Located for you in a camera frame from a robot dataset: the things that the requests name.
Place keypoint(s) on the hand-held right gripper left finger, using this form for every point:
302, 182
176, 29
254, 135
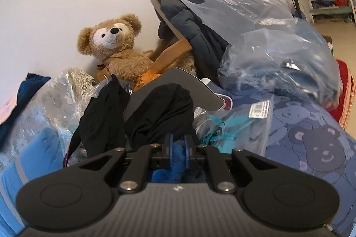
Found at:
168, 153

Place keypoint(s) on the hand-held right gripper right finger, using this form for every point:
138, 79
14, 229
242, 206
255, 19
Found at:
189, 153

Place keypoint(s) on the blue fleece jacket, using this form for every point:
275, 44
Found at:
178, 159

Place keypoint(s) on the bluish plastic bag of clothes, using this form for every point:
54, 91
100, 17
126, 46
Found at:
278, 67

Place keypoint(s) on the black cloth bag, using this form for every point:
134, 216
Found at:
161, 111

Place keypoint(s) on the zip bag with teal item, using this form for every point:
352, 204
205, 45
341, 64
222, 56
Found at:
239, 125

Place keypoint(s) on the blue bear-print blanket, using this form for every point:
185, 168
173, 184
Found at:
306, 142

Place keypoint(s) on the navy puffer jacket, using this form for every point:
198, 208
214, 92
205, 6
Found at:
200, 31

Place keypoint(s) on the brown teddy bear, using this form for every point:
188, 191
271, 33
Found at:
116, 39

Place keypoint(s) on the blue grey-striped pillow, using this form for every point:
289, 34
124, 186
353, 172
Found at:
33, 159

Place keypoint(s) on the navy folded cloth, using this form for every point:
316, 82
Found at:
25, 92

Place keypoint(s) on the red knitted cloth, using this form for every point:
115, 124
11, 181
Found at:
343, 97

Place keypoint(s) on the pink folded cloth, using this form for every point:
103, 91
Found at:
7, 109

